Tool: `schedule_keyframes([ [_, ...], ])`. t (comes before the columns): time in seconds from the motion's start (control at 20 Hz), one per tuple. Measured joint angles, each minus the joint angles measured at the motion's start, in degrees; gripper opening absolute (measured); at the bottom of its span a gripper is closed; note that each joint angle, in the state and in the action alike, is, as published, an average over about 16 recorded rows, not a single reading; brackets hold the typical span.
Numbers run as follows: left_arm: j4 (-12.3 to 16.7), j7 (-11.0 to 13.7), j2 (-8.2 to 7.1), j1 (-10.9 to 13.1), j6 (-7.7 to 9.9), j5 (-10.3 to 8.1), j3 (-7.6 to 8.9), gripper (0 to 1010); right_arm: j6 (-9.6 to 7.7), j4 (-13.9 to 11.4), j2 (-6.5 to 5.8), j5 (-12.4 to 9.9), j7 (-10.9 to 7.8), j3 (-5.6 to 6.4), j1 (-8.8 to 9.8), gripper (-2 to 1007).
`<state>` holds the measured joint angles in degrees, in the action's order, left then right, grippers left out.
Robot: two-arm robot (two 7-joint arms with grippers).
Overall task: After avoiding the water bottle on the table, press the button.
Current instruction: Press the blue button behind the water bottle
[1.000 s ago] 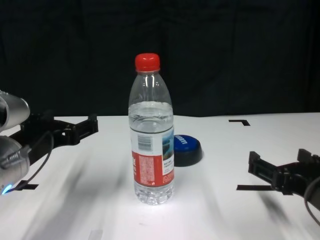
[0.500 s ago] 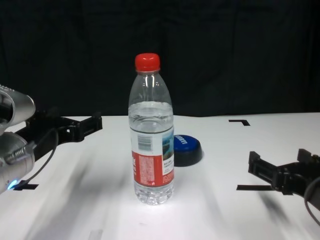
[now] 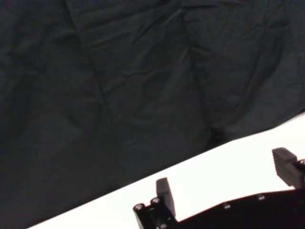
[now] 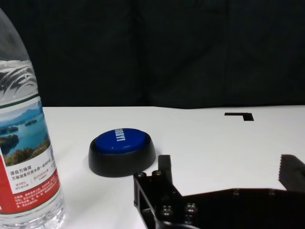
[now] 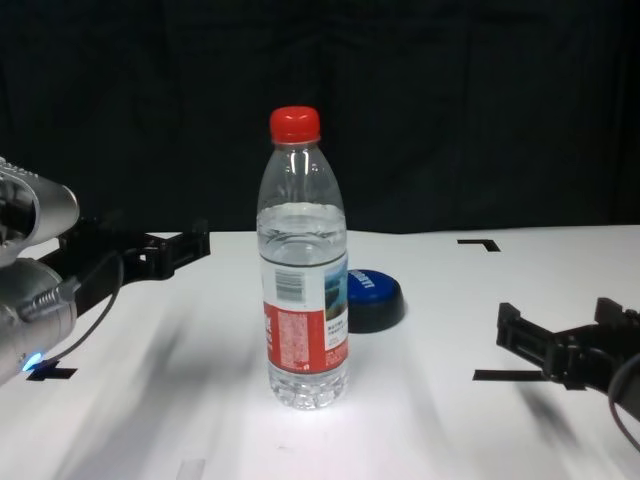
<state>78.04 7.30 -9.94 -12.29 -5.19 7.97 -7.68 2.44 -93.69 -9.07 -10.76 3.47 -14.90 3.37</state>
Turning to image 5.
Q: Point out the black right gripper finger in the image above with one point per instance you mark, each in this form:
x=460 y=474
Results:
x=520 y=335
x=615 y=312

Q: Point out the black curtain backdrop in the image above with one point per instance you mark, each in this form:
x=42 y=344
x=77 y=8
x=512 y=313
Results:
x=150 y=100

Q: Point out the black L-shaped tape mark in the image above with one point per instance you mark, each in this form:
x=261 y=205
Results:
x=487 y=243

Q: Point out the clear water bottle red cap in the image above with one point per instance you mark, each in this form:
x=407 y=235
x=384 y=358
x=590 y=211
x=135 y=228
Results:
x=300 y=280

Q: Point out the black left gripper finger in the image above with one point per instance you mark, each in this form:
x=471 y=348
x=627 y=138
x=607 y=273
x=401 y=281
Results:
x=192 y=245
x=107 y=220

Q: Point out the black T-shaped tape mark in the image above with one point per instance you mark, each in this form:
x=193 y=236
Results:
x=57 y=372
x=505 y=376

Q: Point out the blue round lid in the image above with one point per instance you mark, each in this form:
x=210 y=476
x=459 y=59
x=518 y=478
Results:
x=375 y=295

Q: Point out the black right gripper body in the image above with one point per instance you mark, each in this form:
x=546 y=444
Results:
x=585 y=355

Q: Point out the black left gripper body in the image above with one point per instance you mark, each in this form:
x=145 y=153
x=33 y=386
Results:
x=110 y=250

